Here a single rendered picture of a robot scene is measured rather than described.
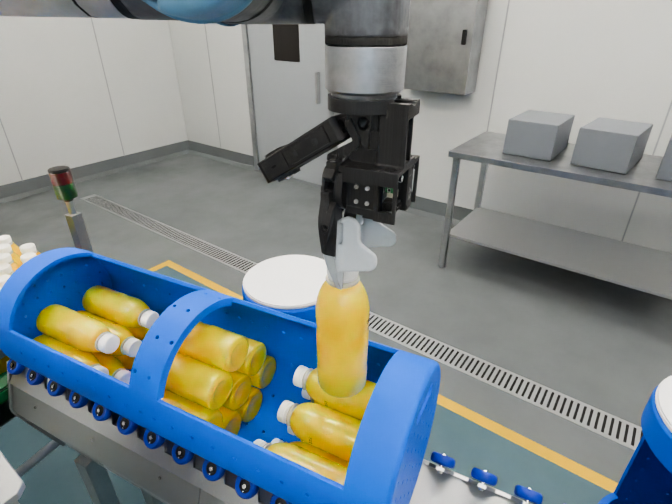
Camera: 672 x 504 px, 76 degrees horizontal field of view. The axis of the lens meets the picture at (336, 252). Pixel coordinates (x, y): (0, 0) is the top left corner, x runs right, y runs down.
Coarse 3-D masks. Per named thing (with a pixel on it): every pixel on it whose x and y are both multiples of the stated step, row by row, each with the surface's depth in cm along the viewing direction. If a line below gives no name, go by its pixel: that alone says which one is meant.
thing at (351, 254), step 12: (348, 216) 46; (348, 228) 46; (360, 228) 45; (336, 240) 46; (348, 240) 46; (360, 240) 46; (336, 252) 46; (348, 252) 46; (360, 252) 46; (372, 252) 45; (336, 264) 47; (348, 264) 47; (360, 264) 46; (372, 264) 46; (336, 276) 48
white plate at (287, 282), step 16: (288, 256) 134; (304, 256) 134; (256, 272) 126; (272, 272) 126; (288, 272) 126; (304, 272) 126; (320, 272) 126; (256, 288) 118; (272, 288) 118; (288, 288) 118; (304, 288) 118; (272, 304) 112; (288, 304) 112; (304, 304) 112
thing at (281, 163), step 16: (320, 128) 42; (336, 128) 42; (288, 144) 45; (304, 144) 44; (320, 144) 43; (336, 144) 44; (272, 160) 46; (288, 160) 45; (304, 160) 45; (272, 176) 47; (288, 176) 48
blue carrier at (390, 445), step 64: (64, 256) 94; (0, 320) 88; (192, 320) 75; (256, 320) 92; (64, 384) 85; (128, 384) 75; (384, 384) 62; (192, 448) 71; (256, 448) 63; (384, 448) 56
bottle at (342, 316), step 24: (336, 288) 52; (360, 288) 52; (336, 312) 51; (360, 312) 52; (336, 336) 53; (360, 336) 54; (336, 360) 55; (360, 360) 56; (336, 384) 57; (360, 384) 58
